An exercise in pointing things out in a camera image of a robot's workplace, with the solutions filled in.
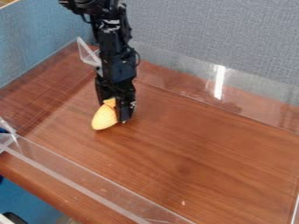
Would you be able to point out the clear acrylic corner bracket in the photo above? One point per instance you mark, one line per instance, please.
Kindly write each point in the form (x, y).
(88, 56)

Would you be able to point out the clear acrylic left bracket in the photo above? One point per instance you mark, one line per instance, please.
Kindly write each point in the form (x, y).
(8, 136)

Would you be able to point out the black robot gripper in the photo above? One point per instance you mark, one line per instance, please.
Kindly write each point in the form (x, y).
(105, 15)

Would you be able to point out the clear acrylic wall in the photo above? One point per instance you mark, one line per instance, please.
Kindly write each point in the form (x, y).
(102, 190)
(264, 100)

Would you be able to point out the clear acrylic front wall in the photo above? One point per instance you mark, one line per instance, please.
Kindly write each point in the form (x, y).
(102, 190)

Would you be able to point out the clear acrylic back wall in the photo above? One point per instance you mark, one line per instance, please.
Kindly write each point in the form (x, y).
(264, 100)

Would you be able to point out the yellow green toy corn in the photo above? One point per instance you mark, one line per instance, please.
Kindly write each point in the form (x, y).
(105, 117)

